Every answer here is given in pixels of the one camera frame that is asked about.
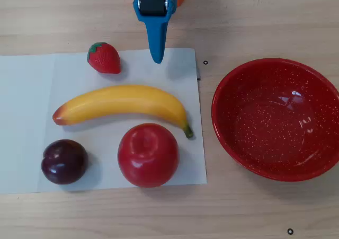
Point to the blue gripper black motor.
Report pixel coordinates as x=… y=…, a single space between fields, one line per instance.
x=153 y=1

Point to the yellow plastic banana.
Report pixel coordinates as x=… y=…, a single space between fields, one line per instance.
x=119 y=104

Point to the red speckled bowl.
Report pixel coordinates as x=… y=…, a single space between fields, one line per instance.
x=275 y=122

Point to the small gray tape piece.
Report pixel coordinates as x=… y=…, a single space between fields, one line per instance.
x=199 y=74

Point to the red plastic strawberry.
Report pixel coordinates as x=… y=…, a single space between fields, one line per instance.
x=103 y=58

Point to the red plastic apple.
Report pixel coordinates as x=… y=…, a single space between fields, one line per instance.
x=148 y=157

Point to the white paper sheet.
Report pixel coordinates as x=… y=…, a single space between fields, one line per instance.
x=26 y=117

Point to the dark purple plastic plum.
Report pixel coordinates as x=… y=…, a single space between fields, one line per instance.
x=64 y=162

